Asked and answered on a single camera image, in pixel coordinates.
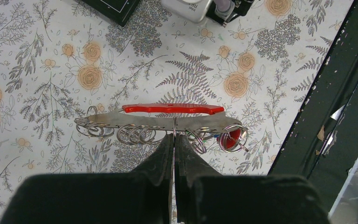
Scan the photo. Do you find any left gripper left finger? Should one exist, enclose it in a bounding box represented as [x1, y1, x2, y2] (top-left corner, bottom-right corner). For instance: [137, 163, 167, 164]
[0, 134, 174, 224]

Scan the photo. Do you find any floral patterned mat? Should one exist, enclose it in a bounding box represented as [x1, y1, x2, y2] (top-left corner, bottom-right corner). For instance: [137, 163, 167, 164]
[0, 0, 352, 217]

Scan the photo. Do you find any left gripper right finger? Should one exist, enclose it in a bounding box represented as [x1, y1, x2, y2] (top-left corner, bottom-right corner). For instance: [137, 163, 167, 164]
[174, 135, 329, 224]

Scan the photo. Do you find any red key tag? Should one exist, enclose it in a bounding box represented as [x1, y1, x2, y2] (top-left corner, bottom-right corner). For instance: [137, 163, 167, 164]
[216, 129, 242, 151]

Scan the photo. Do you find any black white checkerboard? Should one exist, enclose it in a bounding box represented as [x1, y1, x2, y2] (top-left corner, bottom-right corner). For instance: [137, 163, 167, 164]
[82, 0, 140, 27]

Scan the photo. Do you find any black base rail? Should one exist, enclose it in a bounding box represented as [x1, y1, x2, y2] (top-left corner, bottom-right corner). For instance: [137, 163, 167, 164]
[270, 0, 358, 210]

